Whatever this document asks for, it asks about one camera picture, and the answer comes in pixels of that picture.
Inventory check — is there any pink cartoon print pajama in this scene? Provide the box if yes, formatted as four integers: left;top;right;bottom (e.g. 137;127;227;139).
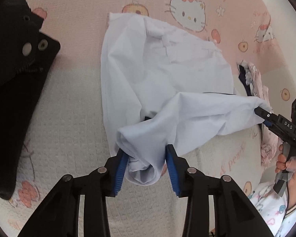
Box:
240;61;279;167

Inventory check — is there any white shirt navy trim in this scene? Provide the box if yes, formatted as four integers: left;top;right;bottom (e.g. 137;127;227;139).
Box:
100;13;271;186

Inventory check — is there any person's hand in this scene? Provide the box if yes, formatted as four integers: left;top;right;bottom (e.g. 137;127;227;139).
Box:
275;144;296;185

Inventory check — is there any navy garment under pajama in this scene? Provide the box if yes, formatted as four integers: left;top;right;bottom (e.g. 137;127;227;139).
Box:
238;65;253;96

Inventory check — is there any pink cream Hello Kitty blanket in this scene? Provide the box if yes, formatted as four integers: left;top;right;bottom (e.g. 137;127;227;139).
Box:
0;0;296;236

